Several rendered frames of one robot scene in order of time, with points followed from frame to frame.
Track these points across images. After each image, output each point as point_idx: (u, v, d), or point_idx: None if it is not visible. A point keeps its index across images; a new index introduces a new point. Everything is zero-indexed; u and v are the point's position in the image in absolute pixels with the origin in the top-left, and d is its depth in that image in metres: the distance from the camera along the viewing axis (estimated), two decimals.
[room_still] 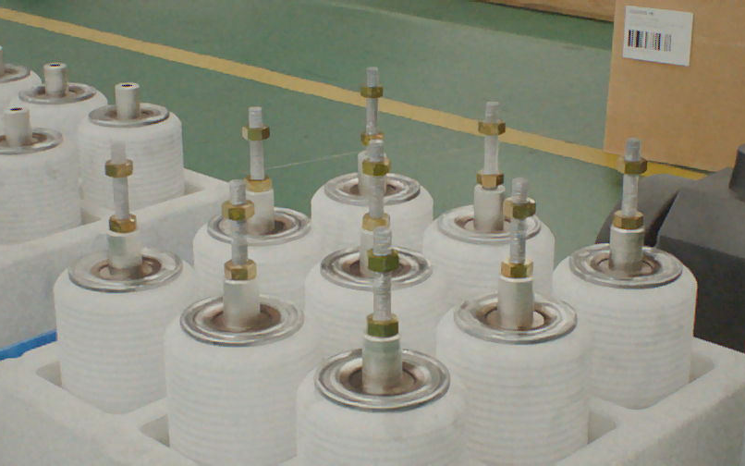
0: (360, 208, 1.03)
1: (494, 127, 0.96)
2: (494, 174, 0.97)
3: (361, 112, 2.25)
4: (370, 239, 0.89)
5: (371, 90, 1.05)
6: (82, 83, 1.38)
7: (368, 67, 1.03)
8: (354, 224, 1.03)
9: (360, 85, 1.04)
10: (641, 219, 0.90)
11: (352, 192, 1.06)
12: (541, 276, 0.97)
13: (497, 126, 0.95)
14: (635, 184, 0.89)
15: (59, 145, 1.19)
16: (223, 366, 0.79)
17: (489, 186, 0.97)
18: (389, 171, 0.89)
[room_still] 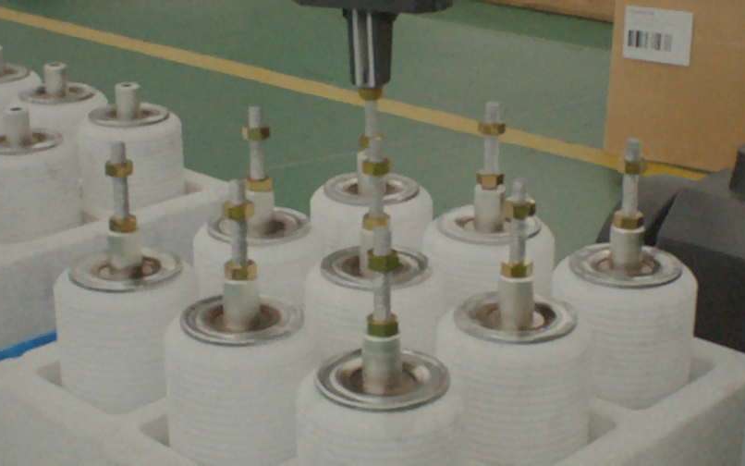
0: (358, 208, 1.03)
1: (494, 127, 0.96)
2: (494, 174, 0.97)
3: (361, 112, 2.25)
4: (370, 239, 0.89)
5: (381, 96, 1.04)
6: (82, 83, 1.38)
7: None
8: (352, 224, 1.03)
9: None
10: (641, 219, 0.90)
11: (351, 192, 1.06)
12: (541, 276, 0.97)
13: (497, 126, 0.95)
14: (635, 184, 0.89)
15: (59, 145, 1.19)
16: (223, 366, 0.79)
17: (489, 186, 0.97)
18: (389, 171, 0.89)
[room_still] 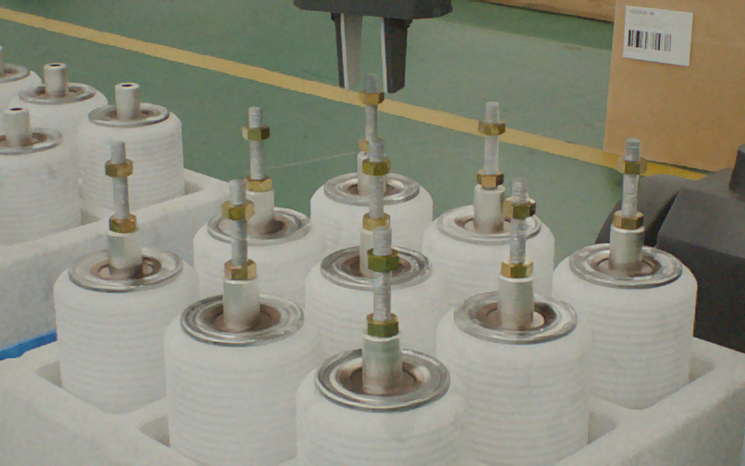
0: (358, 208, 1.03)
1: (494, 127, 0.96)
2: (494, 174, 0.97)
3: (361, 112, 2.25)
4: (370, 239, 0.89)
5: (379, 101, 1.04)
6: (82, 83, 1.38)
7: (375, 74, 1.04)
8: (352, 224, 1.03)
9: (379, 89, 1.05)
10: (641, 219, 0.90)
11: (351, 192, 1.06)
12: (541, 276, 0.97)
13: (497, 126, 0.95)
14: (635, 184, 0.89)
15: (59, 145, 1.19)
16: (223, 366, 0.79)
17: (489, 186, 0.97)
18: (389, 171, 0.89)
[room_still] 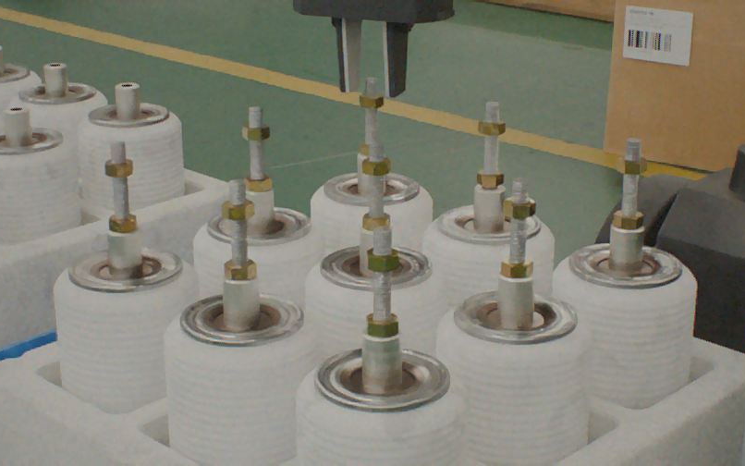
0: (358, 208, 1.03)
1: (494, 127, 0.96)
2: (494, 174, 0.97)
3: (361, 112, 2.25)
4: (370, 239, 0.89)
5: (376, 105, 1.04)
6: (82, 83, 1.38)
7: (375, 79, 1.04)
8: (352, 224, 1.03)
9: (381, 93, 1.05)
10: (641, 219, 0.90)
11: (351, 192, 1.06)
12: (541, 276, 0.97)
13: (497, 126, 0.95)
14: (635, 184, 0.89)
15: (59, 145, 1.19)
16: (223, 366, 0.79)
17: (489, 186, 0.97)
18: (389, 171, 0.89)
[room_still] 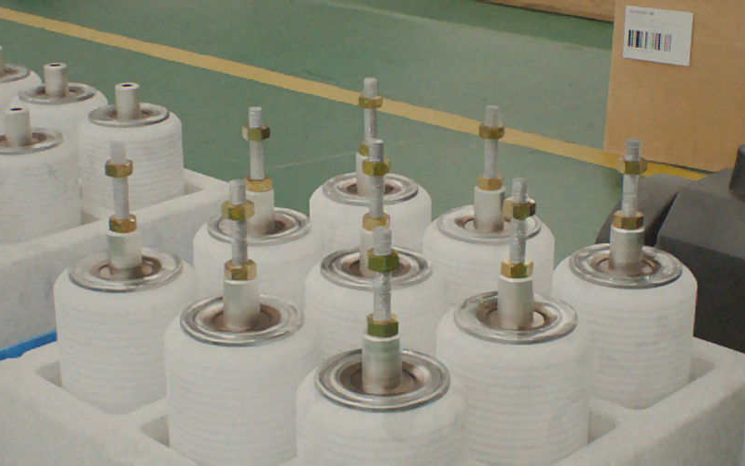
0: (352, 207, 1.03)
1: (498, 130, 0.96)
2: (496, 177, 0.97)
3: (361, 112, 2.25)
4: (370, 239, 0.89)
5: (360, 102, 1.05)
6: (82, 83, 1.38)
7: (367, 79, 1.04)
8: (347, 223, 1.03)
9: (365, 98, 1.03)
10: (641, 219, 0.90)
11: (349, 191, 1.06)
12: (541, 276, 0.97)
13: (502, 128, 0.96)
14: (635, 184, 0.89)
15: (59, 145, 1.19)
16: (223, 366, 0.79)
17: (494, 190, 0.97)
18: (389, 171, 0.89)
